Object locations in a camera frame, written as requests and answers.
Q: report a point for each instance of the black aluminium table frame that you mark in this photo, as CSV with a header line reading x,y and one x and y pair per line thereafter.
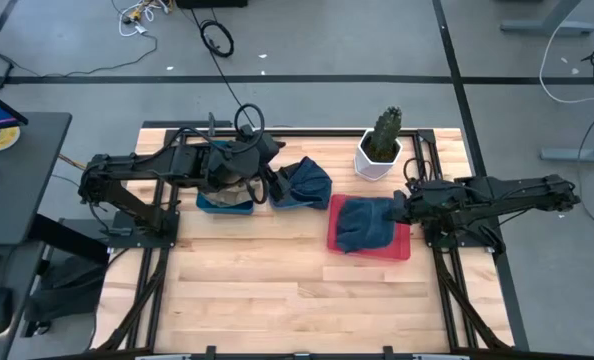
x,y
159,280

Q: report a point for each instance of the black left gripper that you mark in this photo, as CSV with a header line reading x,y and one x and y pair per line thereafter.
x,y
276,184

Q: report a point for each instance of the tall green cactus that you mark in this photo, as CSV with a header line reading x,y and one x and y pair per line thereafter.
x,y
384,132

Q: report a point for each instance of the grey table leg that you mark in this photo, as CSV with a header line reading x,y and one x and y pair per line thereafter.
x,y
542,25
577,152

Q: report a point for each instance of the navy baseball cap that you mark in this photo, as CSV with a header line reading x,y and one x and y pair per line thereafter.
x,y
364,225
307,185

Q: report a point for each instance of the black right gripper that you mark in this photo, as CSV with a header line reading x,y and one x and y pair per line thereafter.
x,y
407,207

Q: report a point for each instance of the blue plastic bin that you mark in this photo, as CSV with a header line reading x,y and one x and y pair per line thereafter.
x,y
227,209

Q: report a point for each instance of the red plastic tray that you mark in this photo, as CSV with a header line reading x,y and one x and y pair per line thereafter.
x,y
397,247

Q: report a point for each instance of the black office chair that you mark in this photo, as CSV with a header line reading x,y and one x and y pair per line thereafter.
x,y
67,290

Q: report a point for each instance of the beige baseball cap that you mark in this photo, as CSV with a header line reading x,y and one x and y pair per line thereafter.
x,y
229,194

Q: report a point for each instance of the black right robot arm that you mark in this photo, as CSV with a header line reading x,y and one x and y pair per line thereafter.
x,y
502,197

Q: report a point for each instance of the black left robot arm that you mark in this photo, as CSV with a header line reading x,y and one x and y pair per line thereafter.
x,y
127,172

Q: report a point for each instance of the black office desk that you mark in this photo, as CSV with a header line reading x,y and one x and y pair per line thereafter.
x,y
22,175

